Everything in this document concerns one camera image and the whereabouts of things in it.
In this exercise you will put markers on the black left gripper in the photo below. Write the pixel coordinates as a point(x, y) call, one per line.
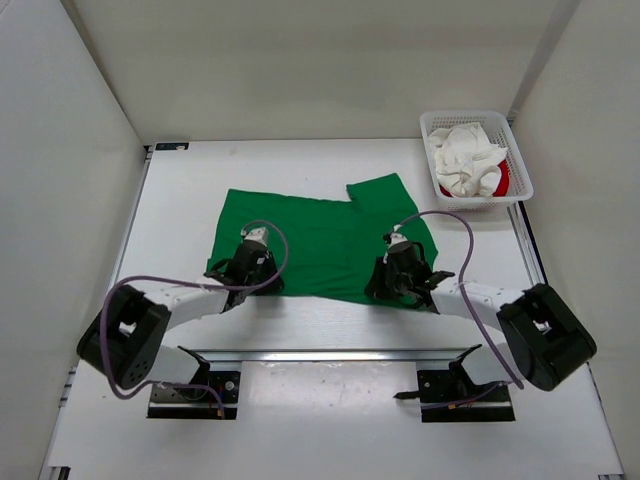
point(269, 264)

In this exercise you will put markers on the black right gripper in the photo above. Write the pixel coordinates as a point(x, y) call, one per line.
point(377, 290)

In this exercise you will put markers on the green t shirt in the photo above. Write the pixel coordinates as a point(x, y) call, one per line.
point(333, 245)

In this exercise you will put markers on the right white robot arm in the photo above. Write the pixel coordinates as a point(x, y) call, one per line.
point(544, 340)

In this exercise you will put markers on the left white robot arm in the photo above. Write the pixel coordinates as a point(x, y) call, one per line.
point(125, 340)

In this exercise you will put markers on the red t shirt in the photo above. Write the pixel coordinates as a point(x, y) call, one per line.
point(492, 181)

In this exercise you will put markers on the white t shirt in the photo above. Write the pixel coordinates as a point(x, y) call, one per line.
point(464, 149)

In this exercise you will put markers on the white plastic basket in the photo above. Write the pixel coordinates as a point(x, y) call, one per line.
point(499, 132)

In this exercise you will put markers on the dark table label sticker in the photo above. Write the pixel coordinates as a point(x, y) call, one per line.
point(172, 146)

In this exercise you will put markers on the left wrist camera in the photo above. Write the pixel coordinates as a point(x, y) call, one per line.
point(257, 235)

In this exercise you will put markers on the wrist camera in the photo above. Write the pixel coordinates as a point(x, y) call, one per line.
point(394, 236)
point(257, 235)

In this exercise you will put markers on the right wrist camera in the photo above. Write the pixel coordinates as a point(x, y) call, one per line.
point(394, 236)

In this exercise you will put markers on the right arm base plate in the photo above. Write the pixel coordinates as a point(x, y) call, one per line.
point(447, 395)

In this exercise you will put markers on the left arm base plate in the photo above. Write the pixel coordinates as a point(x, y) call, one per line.
point(198, 404)

